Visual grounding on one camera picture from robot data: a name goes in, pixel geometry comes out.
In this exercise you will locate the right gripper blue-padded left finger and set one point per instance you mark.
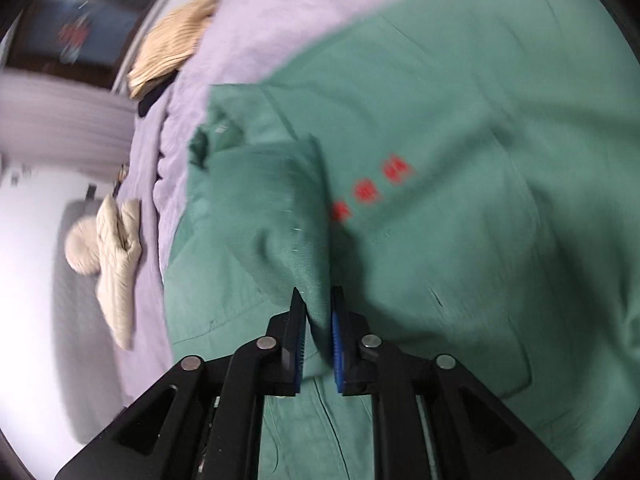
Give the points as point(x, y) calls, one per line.
point(202, 419)

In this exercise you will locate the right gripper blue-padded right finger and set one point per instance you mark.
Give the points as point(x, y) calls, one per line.
point(431, 418)

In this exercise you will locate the green work jacket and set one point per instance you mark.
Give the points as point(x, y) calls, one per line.
point(468, 172)

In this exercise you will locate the grey quilted headboard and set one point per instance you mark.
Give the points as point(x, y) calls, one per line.
point(84, 355)

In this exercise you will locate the cream puffer jacket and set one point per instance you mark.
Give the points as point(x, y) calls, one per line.
point(120, 249)

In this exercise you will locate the round cream pleated cushion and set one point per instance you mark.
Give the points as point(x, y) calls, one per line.
point(81, 247)

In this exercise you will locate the grey pleated curtain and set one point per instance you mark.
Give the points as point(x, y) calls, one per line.
point(55, 122)

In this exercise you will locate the lavender plush bed blanket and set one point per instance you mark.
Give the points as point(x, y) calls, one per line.
point(247, 41)

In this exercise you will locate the dark window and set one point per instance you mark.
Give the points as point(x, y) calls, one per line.
point(80, 40)

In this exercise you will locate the black garment under corduroy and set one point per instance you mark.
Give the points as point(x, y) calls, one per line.
point(157, 89)

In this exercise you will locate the beige corduroy garment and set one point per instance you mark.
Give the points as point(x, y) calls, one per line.
point(169, 44)

